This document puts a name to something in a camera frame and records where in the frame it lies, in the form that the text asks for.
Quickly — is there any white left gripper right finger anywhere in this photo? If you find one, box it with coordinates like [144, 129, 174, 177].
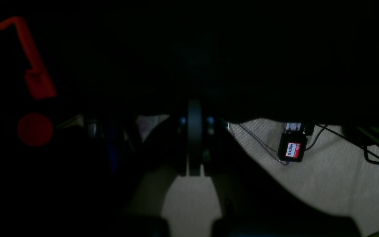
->
[194, 100, 360, 237]

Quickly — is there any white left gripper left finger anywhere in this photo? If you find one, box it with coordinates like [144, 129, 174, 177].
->
[104, 100, 196, 237]

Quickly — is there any black power adapter red label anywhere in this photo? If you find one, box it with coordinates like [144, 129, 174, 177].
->
[277, 132, 307, 163]

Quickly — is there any black table cloth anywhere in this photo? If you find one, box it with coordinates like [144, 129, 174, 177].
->
[0, 0, 379, 126]

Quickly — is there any black red clamp right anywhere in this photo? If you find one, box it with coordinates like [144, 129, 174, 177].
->
[0, 16, 58, 147]

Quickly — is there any black cable on floor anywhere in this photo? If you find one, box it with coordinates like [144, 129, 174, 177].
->
[318, 124, 379, 185]

